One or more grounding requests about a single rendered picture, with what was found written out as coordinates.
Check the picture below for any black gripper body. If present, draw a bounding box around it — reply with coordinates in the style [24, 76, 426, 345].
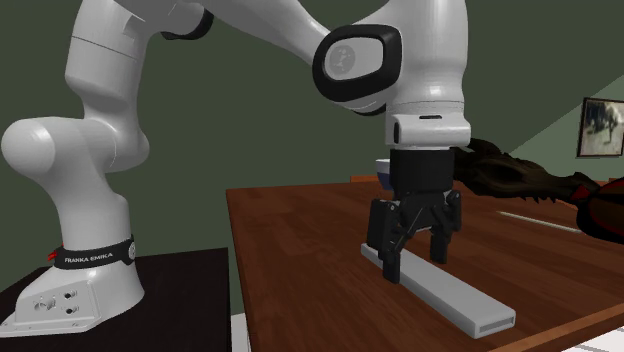
[389, 147, 457, 202]

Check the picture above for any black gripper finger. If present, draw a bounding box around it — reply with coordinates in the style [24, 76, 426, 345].
[424, 189, 464, 266]
[365, 196, 431, 285]

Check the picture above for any white and blue bowl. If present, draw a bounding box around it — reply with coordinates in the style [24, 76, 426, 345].
[373, 157, 394, 192]

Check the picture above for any grey flat rectangular bar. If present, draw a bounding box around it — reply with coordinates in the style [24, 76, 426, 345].
[360, 242, 517, 340]

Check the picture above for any dark spiky skull figure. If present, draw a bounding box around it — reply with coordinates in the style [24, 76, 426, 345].
[453, 138, 602, 206]

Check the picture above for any brown wooden table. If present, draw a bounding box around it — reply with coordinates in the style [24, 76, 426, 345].
[225, 177, 624, 352]

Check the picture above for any thin white stick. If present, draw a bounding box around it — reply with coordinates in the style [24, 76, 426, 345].
[495, 209, 584, 235]

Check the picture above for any dark red rounded object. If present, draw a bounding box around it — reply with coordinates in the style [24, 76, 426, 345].
[569, 177, 624, 241]

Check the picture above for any black robot stand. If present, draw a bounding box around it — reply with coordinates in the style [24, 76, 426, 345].
[0, 247, 233, 352]

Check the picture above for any dark framed wall picture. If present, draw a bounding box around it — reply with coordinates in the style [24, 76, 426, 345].
[576, 96, 624, 159]

